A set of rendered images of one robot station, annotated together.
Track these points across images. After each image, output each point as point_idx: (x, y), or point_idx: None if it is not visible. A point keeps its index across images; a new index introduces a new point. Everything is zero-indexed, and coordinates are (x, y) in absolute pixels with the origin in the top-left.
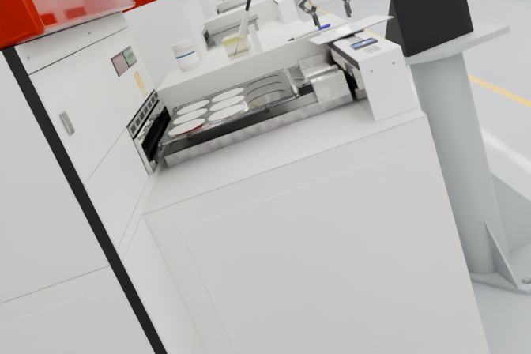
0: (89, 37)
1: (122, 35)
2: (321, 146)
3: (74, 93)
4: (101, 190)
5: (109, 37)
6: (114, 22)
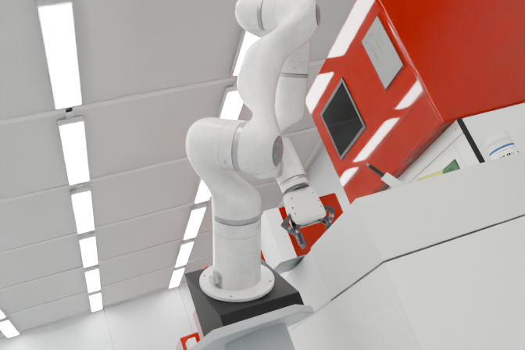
0: (403, 183)
1: (446, 154)
2: None
3: None
4: None
5: (425, 169)
6: (436, 147)
